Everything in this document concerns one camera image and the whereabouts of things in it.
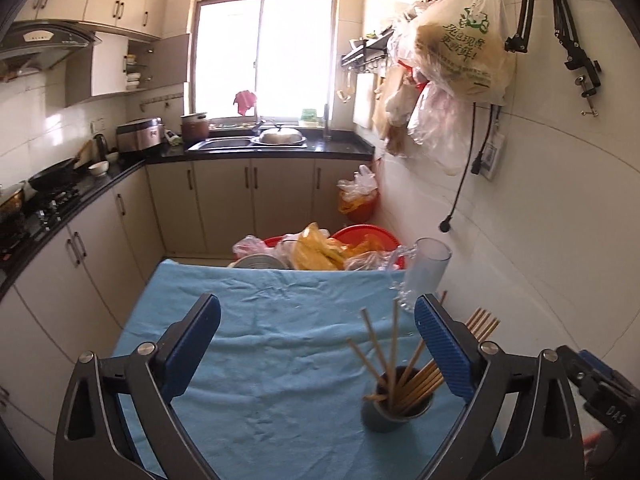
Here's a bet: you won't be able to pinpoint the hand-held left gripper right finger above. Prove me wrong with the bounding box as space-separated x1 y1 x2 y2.
414 293 586 480

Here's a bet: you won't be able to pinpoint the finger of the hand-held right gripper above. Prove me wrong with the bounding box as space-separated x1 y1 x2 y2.
557 345 618 391

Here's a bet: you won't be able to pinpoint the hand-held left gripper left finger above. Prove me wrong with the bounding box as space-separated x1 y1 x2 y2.
53 292 222 480

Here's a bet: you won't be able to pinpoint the group of wooden chopsticks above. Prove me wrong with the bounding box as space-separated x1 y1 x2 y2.
346 290 501 418

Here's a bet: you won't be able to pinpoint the dark grey chopstick holder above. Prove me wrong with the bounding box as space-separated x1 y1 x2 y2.
361 366 436 433

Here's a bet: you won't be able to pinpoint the clear glass mug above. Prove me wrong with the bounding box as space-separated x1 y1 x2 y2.
385 237 453 313

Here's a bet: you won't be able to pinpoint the blue table cloth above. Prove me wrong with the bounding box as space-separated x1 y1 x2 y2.
107 259 506 480

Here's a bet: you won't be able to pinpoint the white round basin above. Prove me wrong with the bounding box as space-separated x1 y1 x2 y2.
227 254 288 270

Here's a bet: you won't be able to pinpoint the large red basin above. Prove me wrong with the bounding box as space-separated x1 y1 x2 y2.
330 225 401 261

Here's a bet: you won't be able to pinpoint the beige lower cabinets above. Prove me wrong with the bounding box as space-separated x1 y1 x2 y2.
0 157 373 441

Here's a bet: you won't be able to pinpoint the yellow plastic bag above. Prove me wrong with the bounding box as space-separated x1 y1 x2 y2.
292 222 351 271

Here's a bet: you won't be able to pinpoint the orange bin with plastic bag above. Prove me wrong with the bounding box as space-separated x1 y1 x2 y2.
337 165 378 225

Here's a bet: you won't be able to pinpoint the black gas stove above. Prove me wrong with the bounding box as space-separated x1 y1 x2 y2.
0 185 83 261

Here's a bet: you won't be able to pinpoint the steel sink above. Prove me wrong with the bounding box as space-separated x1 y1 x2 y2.
189 136 256 152

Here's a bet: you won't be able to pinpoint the silver rice cooker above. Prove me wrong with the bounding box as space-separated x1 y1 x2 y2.
116 117 166 153

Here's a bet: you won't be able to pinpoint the brown cooking pot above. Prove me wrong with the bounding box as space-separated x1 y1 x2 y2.
180 112 210 143

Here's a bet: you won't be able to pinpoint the black frying pan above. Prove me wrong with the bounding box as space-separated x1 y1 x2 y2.
27 152 93 192

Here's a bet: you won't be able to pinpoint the clear hanging plastic bag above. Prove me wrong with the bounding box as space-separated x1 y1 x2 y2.
407 80 473 176

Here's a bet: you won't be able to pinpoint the black kitchen countertop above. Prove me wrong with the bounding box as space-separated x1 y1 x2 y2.
0 127 376 286

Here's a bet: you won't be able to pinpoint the steel pot lid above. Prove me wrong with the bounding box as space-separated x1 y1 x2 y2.
251 125 307 147

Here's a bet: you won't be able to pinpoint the steel wok with glass lid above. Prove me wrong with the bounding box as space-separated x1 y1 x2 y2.
0 182 26 223

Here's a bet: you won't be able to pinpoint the tan hanging plastic bag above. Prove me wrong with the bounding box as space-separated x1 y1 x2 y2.
374 62 421 156

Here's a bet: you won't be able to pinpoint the pink cloth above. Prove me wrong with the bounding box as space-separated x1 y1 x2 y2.
232 90 258 116

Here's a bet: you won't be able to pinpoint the white cutting board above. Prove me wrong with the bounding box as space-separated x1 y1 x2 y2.
352 74 377 128

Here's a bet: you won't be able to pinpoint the stacked white dishes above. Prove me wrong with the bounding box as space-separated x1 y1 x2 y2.
125 55 151 92

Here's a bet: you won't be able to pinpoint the hanging ladle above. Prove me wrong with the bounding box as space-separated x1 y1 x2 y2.
336 67 355 103

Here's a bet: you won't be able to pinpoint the large printed plastic bag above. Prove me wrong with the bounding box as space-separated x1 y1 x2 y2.
412 0 518 106

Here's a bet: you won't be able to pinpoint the kitchen window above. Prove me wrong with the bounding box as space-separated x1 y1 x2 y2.
192 0 341 121

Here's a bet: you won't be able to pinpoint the grey range hood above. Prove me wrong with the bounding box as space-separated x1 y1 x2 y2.
0 20 98 73

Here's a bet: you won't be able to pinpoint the black power cable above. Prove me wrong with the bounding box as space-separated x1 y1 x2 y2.
440 102 496 233

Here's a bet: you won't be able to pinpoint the white wall socket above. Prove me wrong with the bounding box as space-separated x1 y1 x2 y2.
477 130 506 181

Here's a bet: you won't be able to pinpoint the open wall cabinet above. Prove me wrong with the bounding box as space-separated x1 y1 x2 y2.
65 33 192 108

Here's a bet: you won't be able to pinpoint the black wall shelf rack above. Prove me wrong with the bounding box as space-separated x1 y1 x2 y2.
341 27 396 68

